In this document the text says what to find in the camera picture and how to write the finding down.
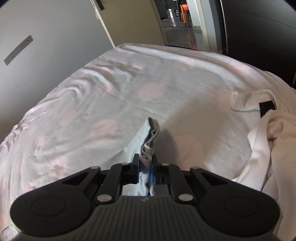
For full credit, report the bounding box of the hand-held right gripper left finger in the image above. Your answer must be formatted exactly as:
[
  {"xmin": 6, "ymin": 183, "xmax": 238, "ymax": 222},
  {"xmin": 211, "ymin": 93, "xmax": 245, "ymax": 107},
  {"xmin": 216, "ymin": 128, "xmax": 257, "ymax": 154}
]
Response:
[{"xmin": 57, "ymin": 153, "xmax": 140, "ymax": 204}]

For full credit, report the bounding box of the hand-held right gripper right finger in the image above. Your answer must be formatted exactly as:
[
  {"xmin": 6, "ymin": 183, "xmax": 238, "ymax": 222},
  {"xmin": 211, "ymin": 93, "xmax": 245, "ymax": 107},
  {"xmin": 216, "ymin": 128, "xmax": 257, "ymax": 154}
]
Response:
[{"xmin": 150, "ymin": 154, "xmax": 234, "ymax": 204}]

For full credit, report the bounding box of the grey long-sleeve shirt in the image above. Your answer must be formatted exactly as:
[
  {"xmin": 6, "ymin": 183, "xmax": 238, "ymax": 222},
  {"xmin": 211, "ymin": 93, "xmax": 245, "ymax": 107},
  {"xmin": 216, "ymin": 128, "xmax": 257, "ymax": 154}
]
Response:
[{"xmin": 102, "ymin": 116, "xmax": 172, "ymax": 197}]

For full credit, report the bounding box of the pink dotted bed sheet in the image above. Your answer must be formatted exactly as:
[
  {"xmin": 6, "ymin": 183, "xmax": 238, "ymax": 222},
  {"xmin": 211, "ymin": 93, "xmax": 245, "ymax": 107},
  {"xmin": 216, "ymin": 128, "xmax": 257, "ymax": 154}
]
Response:
[{"xmin": 0, "ymin": 42, "xmax": 296, "ymax": 241}]

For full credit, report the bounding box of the white fleece garment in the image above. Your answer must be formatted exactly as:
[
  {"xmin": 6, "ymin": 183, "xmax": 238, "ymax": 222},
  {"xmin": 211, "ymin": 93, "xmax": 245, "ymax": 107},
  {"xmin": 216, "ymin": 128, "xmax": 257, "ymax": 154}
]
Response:
[{"xmin": 231, "ymin": 89, "xmax": 296, "ymax": 195}]

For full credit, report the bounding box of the cream door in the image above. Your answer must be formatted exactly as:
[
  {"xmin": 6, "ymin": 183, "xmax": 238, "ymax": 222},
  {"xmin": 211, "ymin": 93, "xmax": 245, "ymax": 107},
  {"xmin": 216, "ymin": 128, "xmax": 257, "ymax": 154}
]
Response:
[{"xmin": 89, "ymin": 0, "xmax": 167, "ymax": 48}]

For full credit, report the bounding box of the orange chair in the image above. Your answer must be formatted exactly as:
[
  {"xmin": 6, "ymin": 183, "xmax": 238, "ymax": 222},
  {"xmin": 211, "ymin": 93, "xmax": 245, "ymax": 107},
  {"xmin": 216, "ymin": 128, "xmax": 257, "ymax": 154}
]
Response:
[{"xmin": 179, "ymin": 3, "xmax": 194, "ymax": 26}]

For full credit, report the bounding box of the dark wardrobe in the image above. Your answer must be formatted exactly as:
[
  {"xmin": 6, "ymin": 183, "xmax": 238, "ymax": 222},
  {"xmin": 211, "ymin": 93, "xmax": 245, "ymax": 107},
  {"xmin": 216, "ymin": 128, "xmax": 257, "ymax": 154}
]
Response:
[{"xmin": 217, "ymin": 0, "xmax": 296, "ymax": 90}]

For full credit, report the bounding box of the white door frame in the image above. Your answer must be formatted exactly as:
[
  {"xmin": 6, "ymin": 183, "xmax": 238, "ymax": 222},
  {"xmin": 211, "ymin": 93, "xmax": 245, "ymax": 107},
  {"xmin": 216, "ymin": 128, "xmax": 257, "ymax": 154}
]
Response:
[{"xmin": 194, "ymin": 0, "xmax": 219, "ymax": 53}]

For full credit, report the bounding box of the grey wall strip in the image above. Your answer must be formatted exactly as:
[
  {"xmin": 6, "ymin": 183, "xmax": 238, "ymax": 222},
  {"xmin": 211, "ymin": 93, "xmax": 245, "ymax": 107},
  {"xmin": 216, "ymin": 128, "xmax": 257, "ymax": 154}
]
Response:
[{"xmin": 3, "ymin": 35, "xmax": 34, "ymax": 67}]

